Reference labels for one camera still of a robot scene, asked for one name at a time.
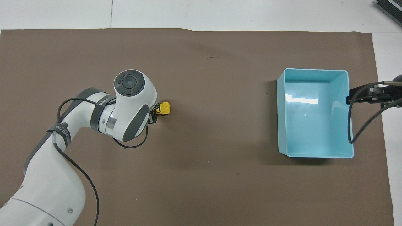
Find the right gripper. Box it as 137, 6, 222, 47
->
381, 74, 402, 109

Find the yellow toy beetle car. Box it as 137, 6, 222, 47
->
157, 102, 171, 116

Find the light blue plastic bin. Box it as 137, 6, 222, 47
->
276, 68, 355, 158

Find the black stand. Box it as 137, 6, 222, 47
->
375, 0, 402, 18

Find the black cable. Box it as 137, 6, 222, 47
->
52, 97, 149, 226
347, 81, 402, 144

